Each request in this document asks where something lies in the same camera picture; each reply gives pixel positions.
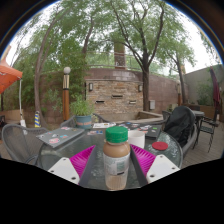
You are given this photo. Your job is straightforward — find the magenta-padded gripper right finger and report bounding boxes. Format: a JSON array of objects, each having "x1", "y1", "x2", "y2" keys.
[{"x1": 129, "y1": 143, "x2": 181, "y2": 187}]

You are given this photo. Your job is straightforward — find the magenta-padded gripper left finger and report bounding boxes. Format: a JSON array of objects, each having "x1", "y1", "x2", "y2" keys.
[{"x1": 47, "y1": 144, "x2": 98, "y2": 188}]

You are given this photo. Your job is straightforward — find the green-capped brown drink bottle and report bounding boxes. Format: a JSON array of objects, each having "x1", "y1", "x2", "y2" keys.
[{"x1": 102, "y1": 125, "x2": 132, "y2": 191}]

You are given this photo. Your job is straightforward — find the flat round red coaster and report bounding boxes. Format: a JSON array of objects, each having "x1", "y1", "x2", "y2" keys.
[{"x1": 151, "y1": 141, "x2": 169, "y2": 152}]

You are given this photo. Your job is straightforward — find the white mug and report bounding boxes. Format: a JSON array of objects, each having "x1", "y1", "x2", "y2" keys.
[{"x1": 127, "y1": 129, "x2": 146, "y2": 150}]

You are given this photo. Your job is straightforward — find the black laptop with stickers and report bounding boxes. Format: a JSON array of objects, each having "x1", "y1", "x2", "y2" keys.
[{"x1": 114, "y1": 122, "x2": 163, "y2": 139}]

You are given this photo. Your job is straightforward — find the grey laptop with stickers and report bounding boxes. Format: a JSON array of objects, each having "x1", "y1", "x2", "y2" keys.
[{"x1": 35, "y1": 125, "x2": 86, "y2": 149}]

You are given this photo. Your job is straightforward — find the blue sticker card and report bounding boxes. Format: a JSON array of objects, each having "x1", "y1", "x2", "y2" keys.
[{"x1": 87, "y1": 129, "x2": 104, "y2": 136}]

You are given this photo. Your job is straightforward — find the white printed paper sheet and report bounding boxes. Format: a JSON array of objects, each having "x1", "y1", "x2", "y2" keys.
[{"x1": 92, "y1": 122, "x2": 117, "y2": 130}]

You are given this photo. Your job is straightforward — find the grey chair holding backpack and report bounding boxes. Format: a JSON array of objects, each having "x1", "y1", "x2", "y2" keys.
[{"x1": 161, "y1": 109, "x2": 199, "y2": 159}]

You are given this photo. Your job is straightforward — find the black backpack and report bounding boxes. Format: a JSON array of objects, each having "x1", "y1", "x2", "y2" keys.
[{"x1": 163, "y1": 105, "x2": 197, "y2": 148}]

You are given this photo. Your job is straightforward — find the potted green plant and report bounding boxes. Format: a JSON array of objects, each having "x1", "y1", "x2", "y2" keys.
[{"x1": 69, "y1": 94, "x2": 96, "y2": 129}]

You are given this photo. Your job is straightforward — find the dark-trunk tall tree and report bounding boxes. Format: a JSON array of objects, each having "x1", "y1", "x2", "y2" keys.
[{"x1": 106, "y1": 0, "x2": 188, "y2": 113}]

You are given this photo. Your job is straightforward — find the round patio table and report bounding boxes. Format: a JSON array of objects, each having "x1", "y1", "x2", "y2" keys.
[{"x1": 192, "y1": 109, "x2": 206, "y2": 118}]

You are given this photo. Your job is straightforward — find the black metal patio chair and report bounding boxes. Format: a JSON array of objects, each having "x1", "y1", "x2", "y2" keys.
[{"x1": 199, "y1": 116, "x2": 222, "y2": 154}]

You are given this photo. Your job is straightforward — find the leaning grey-trunk tree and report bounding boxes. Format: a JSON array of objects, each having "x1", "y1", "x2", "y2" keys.
[{"x1": 19, "y1": 3, "x2": 101, "y2": 128}]

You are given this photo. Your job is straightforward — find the closed maroon patio umbrella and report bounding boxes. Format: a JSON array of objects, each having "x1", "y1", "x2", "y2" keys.
[{"x1": 209, "y1": 66, "x2": 222, "y2": 116}]

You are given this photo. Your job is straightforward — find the orange patio umbrella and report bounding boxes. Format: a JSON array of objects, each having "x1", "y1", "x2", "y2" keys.
[{"x1": 0, "y1": 59, "x2": 26, "y2": 128}]

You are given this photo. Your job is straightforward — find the blue yellow striped post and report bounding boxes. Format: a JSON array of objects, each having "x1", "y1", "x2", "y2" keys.
[{"x1": 34, "y1": 110, "x2": 42, "y2": 128}]

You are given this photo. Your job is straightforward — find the wooden globe lamp post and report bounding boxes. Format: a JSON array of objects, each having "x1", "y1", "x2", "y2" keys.
[{"x1": 62, "y1": 66, "x2": 72, "y2": 122}]

